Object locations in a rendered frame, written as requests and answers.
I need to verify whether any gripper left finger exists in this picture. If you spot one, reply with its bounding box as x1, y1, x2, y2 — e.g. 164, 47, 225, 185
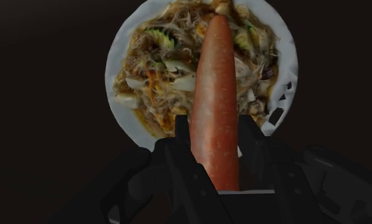
47, 114, 233, 224

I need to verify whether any white plate of noodles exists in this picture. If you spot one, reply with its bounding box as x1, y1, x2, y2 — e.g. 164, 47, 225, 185
105, 0, 299, 158

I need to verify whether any orange carrot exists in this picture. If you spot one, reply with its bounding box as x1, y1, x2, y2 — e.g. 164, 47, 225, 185
189, 15, 240, 192

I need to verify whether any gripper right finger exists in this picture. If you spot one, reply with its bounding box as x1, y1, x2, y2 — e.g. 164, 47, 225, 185
237, 114, 372, 224

